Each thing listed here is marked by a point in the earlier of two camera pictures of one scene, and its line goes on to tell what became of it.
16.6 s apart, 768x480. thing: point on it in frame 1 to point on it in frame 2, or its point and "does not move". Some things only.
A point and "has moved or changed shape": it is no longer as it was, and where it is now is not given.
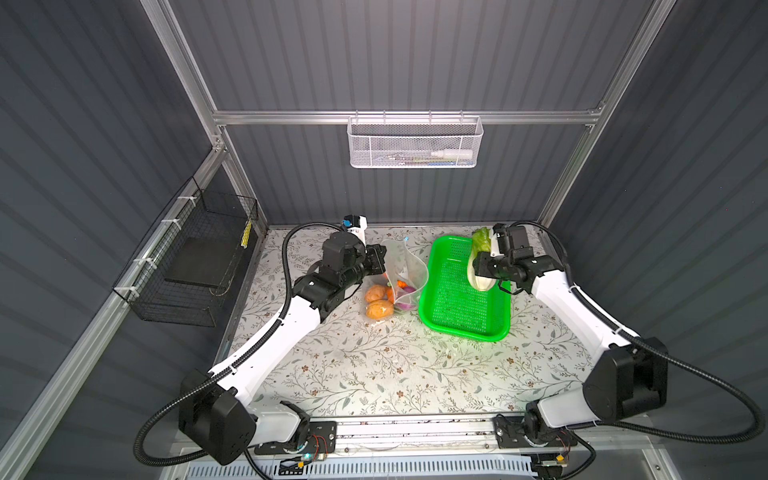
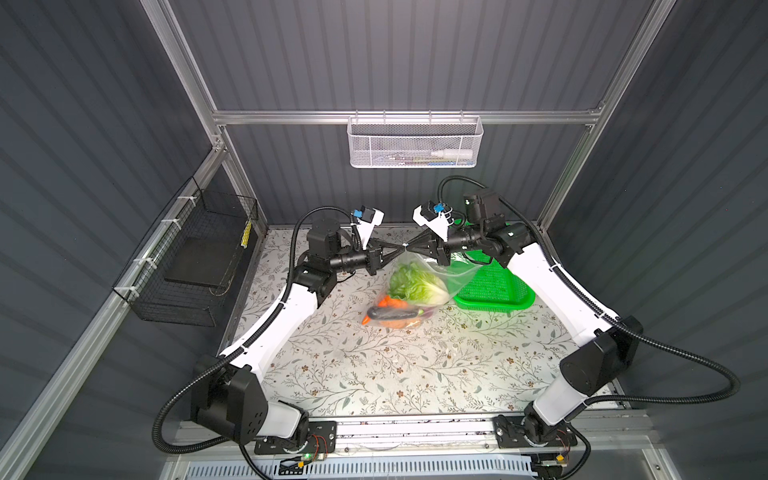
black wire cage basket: x=184 y=269 does not move
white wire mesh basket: x=414 y=141 does not move
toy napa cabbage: x=481 y=243 to x=416 y=285
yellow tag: x=246 y=234 does not move
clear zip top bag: x=398 y=288 has moved or changed shape
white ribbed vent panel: x=371 y=468 does not move
